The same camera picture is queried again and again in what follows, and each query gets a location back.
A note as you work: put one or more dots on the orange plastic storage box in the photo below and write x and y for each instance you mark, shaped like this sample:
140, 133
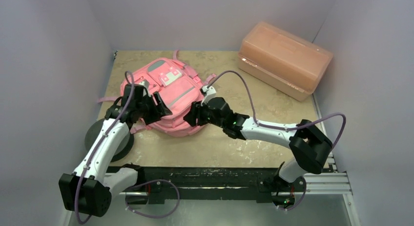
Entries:
283, 60

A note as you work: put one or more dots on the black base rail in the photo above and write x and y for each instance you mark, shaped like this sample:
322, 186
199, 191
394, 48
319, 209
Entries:
156, 184

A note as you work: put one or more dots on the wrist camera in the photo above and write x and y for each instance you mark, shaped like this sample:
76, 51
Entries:
209, 93
144, 85

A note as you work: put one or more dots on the pink backpack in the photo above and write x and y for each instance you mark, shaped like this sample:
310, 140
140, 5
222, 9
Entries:
178, 85

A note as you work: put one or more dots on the grey tape roll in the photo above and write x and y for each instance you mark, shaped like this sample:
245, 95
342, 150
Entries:
122, 150

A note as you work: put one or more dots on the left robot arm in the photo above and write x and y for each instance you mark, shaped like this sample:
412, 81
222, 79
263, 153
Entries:
87, 190

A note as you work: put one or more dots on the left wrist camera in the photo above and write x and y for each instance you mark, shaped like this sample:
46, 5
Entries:
144, 85

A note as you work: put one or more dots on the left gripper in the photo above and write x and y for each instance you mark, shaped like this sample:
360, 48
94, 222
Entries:
159, 110

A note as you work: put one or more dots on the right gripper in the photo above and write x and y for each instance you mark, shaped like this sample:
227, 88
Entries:
197, 113

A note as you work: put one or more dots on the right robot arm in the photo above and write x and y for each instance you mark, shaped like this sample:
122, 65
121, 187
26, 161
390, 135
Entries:
308, 144

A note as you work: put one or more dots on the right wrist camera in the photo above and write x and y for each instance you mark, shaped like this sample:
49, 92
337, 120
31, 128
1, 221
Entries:
209, 93

